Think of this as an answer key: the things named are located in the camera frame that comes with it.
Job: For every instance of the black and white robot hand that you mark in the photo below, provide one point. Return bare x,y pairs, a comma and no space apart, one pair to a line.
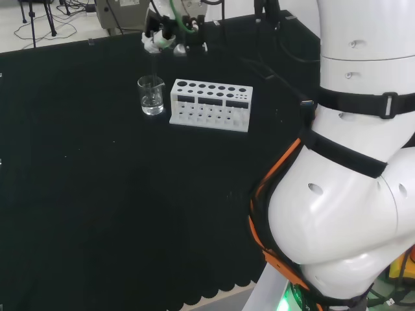
159,40

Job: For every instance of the clear glass rod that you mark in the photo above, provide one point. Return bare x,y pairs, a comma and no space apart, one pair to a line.
153,77

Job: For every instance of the clear glass beaker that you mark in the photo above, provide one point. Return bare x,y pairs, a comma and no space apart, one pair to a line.
151,97

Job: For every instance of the white test tube rack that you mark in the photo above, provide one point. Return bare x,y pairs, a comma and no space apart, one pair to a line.
210,107

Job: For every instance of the grey equipment box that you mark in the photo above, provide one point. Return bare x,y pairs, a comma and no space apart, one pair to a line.
120,13

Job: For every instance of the black tripod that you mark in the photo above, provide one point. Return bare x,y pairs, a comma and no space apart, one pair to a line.
34,19

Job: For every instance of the black bench cloth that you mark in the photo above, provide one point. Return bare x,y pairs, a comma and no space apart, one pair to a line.
129,194

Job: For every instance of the yellow stop button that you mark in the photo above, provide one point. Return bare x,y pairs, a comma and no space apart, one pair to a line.
403,265

